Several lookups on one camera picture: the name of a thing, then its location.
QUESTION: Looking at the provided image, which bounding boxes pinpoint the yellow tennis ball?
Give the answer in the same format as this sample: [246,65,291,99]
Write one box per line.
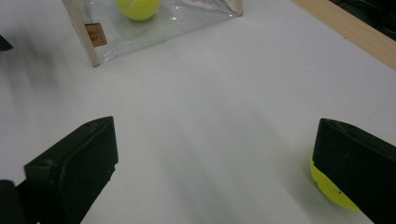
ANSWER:
[309,159,362,213]
[115,0,161,22]

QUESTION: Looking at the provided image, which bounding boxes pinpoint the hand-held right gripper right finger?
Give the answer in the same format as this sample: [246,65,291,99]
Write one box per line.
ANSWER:
[312,118,396,224]

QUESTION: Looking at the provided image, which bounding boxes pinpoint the clear plastic bag beige trim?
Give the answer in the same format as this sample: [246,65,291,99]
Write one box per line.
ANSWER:
[61,0,244,68]

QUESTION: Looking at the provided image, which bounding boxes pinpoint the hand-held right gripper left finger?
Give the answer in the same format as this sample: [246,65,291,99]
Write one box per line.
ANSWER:
[23,116,120,224]

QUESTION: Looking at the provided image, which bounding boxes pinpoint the white table sheet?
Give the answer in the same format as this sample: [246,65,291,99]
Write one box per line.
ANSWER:
[0,0,396,224]

